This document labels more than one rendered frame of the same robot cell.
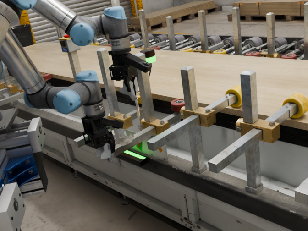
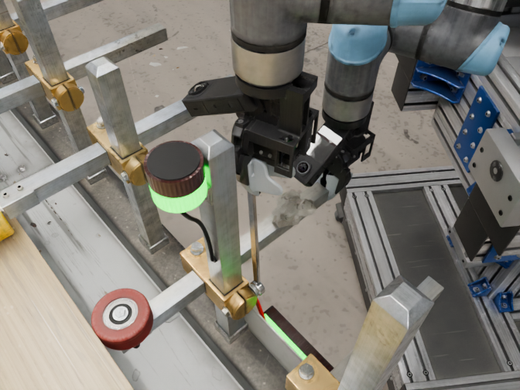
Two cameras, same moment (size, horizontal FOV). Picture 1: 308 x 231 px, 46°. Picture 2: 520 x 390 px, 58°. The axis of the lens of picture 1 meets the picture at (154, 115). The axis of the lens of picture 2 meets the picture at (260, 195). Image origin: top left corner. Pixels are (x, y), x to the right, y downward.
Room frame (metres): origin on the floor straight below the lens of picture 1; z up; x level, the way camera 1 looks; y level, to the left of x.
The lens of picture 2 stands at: (1.80, 0.07, 1.51)
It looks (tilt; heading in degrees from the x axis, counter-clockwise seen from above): 50 degrees down; 179
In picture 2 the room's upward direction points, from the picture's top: straight up
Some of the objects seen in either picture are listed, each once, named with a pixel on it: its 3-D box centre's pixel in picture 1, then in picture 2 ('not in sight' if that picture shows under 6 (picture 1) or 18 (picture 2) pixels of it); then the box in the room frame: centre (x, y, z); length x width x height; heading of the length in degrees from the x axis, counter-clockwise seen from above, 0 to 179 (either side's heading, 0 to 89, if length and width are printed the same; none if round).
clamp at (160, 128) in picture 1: (155, 126); (217, 280); (1.42, 0.00, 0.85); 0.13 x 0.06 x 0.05; 41
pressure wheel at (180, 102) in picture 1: (180, 112); (128, 329); (1.51, -0.12, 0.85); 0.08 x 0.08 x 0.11
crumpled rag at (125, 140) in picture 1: (125, 138); (290, 205); (1.29, 0.13, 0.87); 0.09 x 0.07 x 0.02; 131
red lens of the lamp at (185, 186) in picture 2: (147, 52); (175, 168); (1.47, -0.02, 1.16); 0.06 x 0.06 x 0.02
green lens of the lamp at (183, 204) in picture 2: (148, 58); (178, 184); (1.47, -0.02, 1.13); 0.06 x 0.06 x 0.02
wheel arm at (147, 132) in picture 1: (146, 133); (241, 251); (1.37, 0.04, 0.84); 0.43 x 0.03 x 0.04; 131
